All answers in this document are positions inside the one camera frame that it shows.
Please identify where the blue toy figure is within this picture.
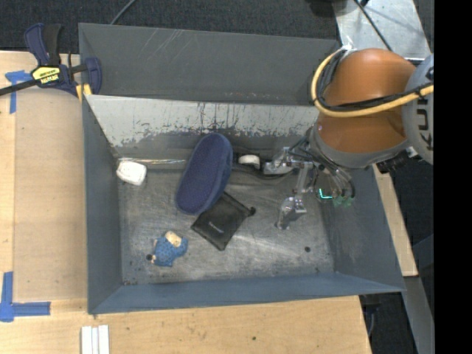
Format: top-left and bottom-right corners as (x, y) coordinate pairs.
(146, 230), (190, 268)

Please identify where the black flat pouch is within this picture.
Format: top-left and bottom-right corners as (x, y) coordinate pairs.
(190, 191), (257, 252)

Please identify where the small white oval piece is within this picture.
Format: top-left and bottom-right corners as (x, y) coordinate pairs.
(237, 153), (261, 170)

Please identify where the grey metal bin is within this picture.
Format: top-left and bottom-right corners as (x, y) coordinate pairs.
(77, 22), (408, 316)

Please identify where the white rounded box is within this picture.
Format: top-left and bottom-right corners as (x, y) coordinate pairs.
(116, 160), (148, 187)

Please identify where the dark blue slipper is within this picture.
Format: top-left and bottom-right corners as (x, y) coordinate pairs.
(174, 132), (235, 217)

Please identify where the black cylinder on white bracket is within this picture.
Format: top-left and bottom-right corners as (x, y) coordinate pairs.
(375, 148), (419, 173)

